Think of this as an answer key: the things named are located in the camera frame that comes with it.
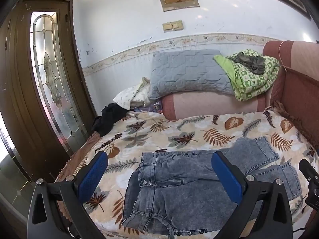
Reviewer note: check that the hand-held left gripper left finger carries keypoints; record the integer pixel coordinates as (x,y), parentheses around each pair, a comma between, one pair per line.
(92,176)

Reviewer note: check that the beige wall switch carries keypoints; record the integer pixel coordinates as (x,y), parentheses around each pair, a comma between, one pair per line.
(167,27)
(178,25)

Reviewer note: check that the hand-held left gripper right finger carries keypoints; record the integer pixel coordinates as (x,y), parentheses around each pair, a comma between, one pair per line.
(226,179)

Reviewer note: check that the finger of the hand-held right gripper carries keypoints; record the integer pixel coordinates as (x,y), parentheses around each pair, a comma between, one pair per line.
(310,171)

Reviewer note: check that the dark olive cloth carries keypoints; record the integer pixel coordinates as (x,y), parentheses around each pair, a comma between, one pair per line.
(249,62)

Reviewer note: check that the pink and red sofa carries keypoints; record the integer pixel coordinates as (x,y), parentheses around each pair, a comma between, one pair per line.
(211,107)

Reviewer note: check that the blue denim pants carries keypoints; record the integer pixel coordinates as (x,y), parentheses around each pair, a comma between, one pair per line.
(174,191)

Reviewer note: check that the purple packet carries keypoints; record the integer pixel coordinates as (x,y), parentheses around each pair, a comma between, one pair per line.
(149,108)

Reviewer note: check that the white floral cloth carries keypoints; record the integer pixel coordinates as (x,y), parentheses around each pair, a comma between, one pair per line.
(129,94)

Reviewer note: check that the wooden stained glass door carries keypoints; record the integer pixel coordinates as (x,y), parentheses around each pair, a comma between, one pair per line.
(22,92)

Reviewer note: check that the leaf print blanket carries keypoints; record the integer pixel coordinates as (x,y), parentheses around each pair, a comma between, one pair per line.
(199,129)

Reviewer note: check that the black cloth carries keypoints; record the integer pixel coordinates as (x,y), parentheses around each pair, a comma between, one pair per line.
(107,119)

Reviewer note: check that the green patterned quilt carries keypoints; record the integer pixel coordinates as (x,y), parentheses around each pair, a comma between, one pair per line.
(249,87)

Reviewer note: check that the grey quilted pillow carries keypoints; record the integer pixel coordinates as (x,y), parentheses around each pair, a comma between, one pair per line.
(189,72)

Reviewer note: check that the glass side window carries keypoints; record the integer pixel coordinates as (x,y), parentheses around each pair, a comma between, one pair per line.
(12,174)

